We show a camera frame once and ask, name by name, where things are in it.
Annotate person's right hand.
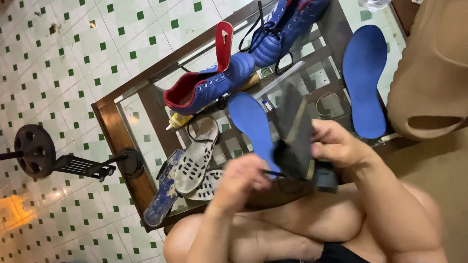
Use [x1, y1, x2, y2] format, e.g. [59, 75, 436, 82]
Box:
[310, 119, 374, 170]

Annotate person's left hand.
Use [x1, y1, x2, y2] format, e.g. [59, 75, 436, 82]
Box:
[210, 153, 273, 217]

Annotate black shoe sole piece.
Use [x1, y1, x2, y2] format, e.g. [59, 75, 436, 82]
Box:
[272, 82, 339, 194]

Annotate blue shoe insole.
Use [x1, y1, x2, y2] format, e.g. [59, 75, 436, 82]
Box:
[342, 24, 388, 140]
[227, 91, 282, 180]

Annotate white perforated insole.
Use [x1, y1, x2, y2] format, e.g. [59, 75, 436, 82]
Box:
[174, 116, 219, 194]
[184, 169, 224, 201]

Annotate person's bare legs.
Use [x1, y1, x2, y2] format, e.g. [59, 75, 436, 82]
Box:
[163, 181, 445, 263]

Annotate clear plastic strip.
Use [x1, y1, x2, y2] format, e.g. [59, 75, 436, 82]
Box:
[252, 60, 306, 101]

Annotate yellow glue bottle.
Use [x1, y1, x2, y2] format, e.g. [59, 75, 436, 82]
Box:
[165, 112, 194, 132]

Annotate worn blue insole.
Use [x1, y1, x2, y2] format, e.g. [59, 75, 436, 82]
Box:
[143, 149, 185, 228]

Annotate blue shoe with red lining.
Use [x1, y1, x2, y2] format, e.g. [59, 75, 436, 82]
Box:
[163, 21, 256, 116]

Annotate person's black shorts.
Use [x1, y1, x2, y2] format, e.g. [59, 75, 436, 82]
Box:
[265, 242, 371, 263]

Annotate blue shoe with black laces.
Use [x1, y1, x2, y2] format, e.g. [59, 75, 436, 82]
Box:
[238, 0, 331, 76]

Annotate tan cushion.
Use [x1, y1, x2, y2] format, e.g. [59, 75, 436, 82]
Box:
[386, 0, 468, 142]

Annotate clear plastic bottle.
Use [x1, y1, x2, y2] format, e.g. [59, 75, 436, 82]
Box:
[358, 0, 392, 12]

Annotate wooden framed glass table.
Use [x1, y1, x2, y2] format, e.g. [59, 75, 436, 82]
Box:
[91, 0, 418, 234]

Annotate black slatted plastic tool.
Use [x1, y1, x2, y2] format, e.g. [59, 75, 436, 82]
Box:
[52, 154, 117, 183]

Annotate black dumbbell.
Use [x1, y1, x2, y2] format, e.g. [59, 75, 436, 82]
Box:
[0, 124, 145, 180]

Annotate large thin rubber ring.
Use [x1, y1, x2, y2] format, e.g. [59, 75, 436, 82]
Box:
[315, 93, 343, 117]

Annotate wooden handle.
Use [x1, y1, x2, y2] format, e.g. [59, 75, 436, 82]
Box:
[236, 73, 262, 93]

